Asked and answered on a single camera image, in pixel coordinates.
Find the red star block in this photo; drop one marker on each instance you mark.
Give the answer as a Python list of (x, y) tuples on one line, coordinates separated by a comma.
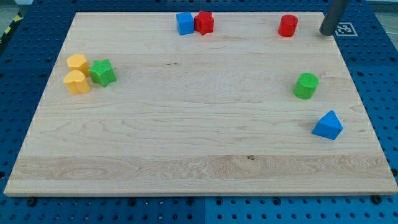
[(204, 22)]

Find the white fiducial marker tag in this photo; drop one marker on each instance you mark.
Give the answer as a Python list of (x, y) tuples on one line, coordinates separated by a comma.
[(345, 29)]

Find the blue cube block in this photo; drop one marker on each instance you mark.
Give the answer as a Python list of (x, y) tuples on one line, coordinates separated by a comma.
[(185, 23)]

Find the blue triangular prism block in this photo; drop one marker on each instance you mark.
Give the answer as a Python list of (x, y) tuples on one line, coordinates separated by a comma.
[(328, 126)]

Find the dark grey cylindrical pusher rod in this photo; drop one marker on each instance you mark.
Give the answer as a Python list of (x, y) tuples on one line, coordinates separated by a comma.
[(332, 18)]

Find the green star block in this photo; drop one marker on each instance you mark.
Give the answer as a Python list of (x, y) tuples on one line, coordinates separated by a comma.
[(102, 72)]

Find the yellow hexagon block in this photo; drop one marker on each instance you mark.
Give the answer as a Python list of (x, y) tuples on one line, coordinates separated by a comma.
[(79, 62)]

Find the light wooden board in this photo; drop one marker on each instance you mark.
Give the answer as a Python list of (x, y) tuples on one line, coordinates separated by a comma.
[(199, 115)]

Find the yellow heart block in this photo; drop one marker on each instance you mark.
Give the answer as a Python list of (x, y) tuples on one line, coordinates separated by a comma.
[(76, 82)]

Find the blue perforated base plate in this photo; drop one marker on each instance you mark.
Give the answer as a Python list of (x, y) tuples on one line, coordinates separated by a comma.
[(29, 57)]

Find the red cylinder block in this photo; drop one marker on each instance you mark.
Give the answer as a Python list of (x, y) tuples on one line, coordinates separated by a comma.
[(288, 25)]

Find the green cylinder block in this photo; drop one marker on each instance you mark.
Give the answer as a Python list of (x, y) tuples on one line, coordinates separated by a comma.
[(306, 85)]

